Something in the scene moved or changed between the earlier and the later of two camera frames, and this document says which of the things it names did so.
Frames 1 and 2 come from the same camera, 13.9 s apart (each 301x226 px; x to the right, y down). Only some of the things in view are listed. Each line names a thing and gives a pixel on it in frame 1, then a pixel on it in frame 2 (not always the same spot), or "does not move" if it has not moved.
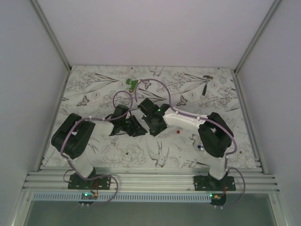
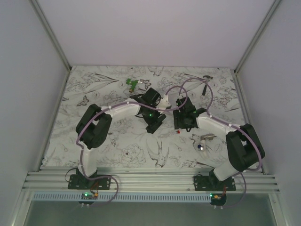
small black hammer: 204,88 does not move
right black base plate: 208,183 does not move
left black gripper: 140,131 to 154,123
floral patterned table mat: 149,117 does not move
